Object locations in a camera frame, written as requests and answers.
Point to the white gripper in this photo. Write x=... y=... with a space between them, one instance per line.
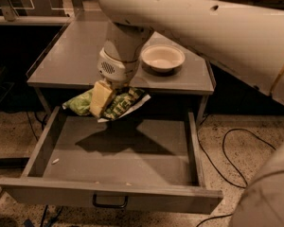
x=115 y=69

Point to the green jalapeno chip bag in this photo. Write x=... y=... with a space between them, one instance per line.
x=125 y=102

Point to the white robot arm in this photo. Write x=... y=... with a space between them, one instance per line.
x=246 y=42

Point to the grey open drawer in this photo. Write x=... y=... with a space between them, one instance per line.
x=154 y=160

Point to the grey cabinet table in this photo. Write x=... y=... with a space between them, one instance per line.
x=71 y=63

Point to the black drawer handle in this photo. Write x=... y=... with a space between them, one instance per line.
x=112 y=202

